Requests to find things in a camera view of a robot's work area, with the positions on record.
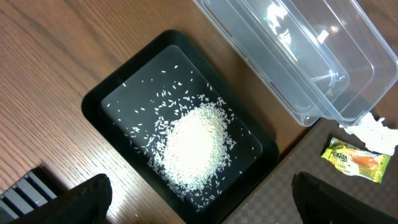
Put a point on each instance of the pile of white rice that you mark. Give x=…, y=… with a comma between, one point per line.
x=185, y=130

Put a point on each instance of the crumpled white tissue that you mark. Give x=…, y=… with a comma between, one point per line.
x=375, y=136

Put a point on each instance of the black plastic tray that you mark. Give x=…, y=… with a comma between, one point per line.
x=170, y=47

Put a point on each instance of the brown serving tray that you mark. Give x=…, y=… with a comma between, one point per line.
x=272, y=201

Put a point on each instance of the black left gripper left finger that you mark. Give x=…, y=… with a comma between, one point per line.
x=87, y=203

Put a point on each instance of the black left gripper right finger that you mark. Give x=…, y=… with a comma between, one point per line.
x=320, y=202

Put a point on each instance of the yellow snack wrapper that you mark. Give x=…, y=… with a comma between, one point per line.
x=353, y=161

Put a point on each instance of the clear plastic bin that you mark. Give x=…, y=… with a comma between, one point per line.
x=320, y=58

